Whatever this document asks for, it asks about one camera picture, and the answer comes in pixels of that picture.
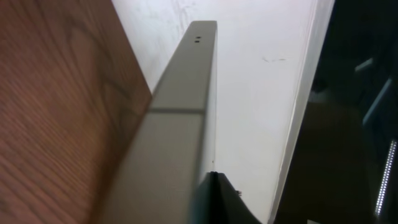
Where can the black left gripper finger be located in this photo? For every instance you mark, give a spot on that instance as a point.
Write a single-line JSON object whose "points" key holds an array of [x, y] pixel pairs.
{"points": [[217, 202]]}

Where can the Samsung Galaxy smartphone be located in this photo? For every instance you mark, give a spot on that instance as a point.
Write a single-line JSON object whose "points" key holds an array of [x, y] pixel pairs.
{"points": [[161, 177]]}

